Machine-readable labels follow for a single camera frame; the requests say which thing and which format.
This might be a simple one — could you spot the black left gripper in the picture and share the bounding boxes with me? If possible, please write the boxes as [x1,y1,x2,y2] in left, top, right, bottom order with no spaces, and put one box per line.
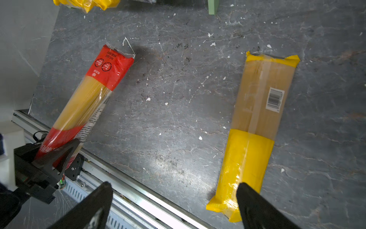
[14,139,80,204]

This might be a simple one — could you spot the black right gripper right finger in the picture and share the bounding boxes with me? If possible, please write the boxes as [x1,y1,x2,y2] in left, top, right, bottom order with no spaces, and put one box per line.
[236,183,300,229]

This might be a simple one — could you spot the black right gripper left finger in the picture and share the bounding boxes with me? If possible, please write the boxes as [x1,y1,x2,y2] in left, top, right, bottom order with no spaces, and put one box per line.
[49,182,113,229]

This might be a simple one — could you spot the red spaghetti package floor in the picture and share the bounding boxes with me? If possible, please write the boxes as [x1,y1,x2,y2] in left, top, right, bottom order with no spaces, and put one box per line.
[35,45,135,166]

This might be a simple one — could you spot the yellow spaghetti package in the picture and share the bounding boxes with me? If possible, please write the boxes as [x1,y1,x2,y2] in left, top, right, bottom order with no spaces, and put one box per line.
[206,52,300,223]
[53,0,120,13]

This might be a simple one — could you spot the green metal shelf rack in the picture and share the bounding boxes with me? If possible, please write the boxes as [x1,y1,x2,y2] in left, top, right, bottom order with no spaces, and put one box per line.
[207,0,220,15]

